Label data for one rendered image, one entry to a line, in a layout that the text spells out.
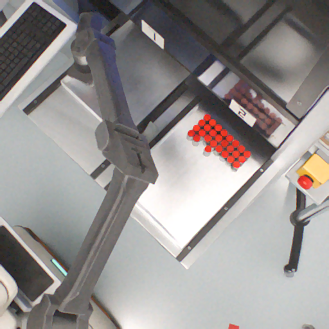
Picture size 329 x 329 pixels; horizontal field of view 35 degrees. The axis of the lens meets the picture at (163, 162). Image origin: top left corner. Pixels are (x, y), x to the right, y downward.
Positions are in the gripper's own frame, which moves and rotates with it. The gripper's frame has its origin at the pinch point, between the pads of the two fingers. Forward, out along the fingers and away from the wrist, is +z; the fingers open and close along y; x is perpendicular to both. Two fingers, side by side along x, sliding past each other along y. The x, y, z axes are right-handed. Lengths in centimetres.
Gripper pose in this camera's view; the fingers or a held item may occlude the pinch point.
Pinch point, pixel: (89, 77)
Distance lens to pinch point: 158.9
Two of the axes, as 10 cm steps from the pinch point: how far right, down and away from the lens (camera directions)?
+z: -0.3, 2.4, 9.7
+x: -8.8, -4.7, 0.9
